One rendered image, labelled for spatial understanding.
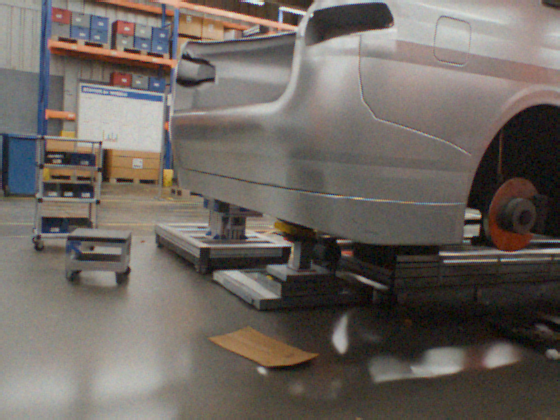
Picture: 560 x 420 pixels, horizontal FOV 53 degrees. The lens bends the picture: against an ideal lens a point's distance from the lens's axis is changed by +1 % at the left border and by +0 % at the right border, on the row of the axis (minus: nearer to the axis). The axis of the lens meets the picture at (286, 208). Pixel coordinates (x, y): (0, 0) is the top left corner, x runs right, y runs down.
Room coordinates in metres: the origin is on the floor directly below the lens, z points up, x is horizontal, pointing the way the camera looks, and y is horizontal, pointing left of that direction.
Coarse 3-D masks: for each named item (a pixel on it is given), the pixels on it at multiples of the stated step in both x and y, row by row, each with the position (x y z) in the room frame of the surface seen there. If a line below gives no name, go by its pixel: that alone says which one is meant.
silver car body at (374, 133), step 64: (320, 0) 1.93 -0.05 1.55; (384, 0) 1.87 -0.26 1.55; (448, 0) 1.99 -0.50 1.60; (512, 0) 2.16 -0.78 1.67; (192, 64) 3.23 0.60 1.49; (256, 64) 3.58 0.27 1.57; (320, 64) 1.88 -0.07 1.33; (384, 64) 1.87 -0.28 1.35; (448, 64) 2.00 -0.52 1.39; (512, 64) 2.15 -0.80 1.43; (192, 128) 2.68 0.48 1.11; (256, 128) 2.10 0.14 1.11; (320, 128) 1.87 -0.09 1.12; (384, 128) 1.88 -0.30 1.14; (448, 128) 2.01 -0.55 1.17; (512, 128) 2.63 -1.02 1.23; (256, 192) 2.20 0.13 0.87; (320, 192) 1.91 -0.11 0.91; (384, 192) 1.89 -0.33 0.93; (448, 192) 2.03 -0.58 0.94; (512, 192) 2.35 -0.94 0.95
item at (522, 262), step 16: (400, 256) 3.82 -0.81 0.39; (416, 256) 3.89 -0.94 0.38; (432, 256) 3.96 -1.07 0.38; (448, 256) 4.04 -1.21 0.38; (464, 256) 4.11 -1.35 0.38; (480, 256) 4.19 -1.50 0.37; (496, 256) 4.28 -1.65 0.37; (512, 256) 4.37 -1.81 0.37; (528, 256) 4.46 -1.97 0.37; (544, 256) 4.55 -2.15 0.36; (496, 272) 4.28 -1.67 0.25
